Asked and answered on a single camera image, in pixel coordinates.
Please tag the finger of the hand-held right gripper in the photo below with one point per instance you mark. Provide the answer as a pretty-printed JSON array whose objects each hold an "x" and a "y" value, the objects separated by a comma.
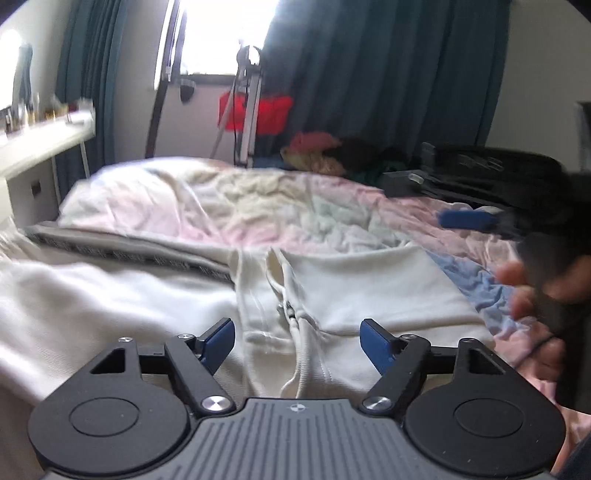
[
  {"x": 466, "y": 219},
  {"x": 411, "y": 182}
]

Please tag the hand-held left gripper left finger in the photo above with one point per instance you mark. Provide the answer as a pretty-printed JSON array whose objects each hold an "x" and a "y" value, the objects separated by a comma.
[{"x": 218, "y": 344}]

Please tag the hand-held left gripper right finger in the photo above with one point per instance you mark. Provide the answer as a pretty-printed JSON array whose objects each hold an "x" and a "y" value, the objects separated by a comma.
[{"x": 376, "y": 344}]

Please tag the white zip jacket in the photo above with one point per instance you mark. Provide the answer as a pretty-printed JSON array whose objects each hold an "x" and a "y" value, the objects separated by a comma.
[{"x": 346, "y": 286}]

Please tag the person's right hand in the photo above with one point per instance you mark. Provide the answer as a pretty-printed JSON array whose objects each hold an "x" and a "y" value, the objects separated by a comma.
[{"x": 545, "y": 355}]

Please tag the black cloth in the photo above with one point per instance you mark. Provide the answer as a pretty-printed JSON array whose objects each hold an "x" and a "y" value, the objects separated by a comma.
[{"x": 362, "y": 154}]

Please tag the yellow cloth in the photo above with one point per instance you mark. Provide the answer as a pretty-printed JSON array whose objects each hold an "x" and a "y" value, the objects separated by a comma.
[{"x": 314, "y": 161}]

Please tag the pink cloth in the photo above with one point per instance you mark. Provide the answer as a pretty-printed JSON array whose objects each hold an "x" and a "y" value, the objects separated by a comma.
[{"x": 314, "y": 141}]

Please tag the teal curtain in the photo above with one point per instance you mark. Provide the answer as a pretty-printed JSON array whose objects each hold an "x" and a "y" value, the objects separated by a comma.
[
  {"x": 101, "y": 64},
  {"x": 383, "y": 69}
]

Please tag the pastel bed blanket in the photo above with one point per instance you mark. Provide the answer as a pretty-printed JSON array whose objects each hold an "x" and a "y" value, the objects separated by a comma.
[{"x": 277, "y": 207}]

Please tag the red bag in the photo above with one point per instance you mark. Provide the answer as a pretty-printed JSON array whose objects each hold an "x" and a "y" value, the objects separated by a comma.
[{"x": 273, "y": 113}]

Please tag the garment steamer stand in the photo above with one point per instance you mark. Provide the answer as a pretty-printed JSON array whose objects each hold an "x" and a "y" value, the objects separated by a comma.
[{"x": 251, "y": 120}]

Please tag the bright window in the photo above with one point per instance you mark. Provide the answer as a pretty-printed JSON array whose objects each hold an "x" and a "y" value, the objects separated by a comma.
[{"x": 221, "y": 37}]

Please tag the black steamer head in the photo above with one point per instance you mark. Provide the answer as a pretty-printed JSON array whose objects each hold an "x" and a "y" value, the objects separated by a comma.
[{"x": 186, "y": 90}]

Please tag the white dressing table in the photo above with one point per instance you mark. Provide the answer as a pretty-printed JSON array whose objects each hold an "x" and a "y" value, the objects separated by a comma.
[{"x": 37, "y": 145}]

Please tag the row of cosmetic bottles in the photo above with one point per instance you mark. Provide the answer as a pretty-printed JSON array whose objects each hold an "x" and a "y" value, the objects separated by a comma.
[{"x": 41, "y": 115}]

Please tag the lit vanity mirror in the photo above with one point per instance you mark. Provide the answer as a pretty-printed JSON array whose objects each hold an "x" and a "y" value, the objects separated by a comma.
[{"x": 10, "y": 69}]

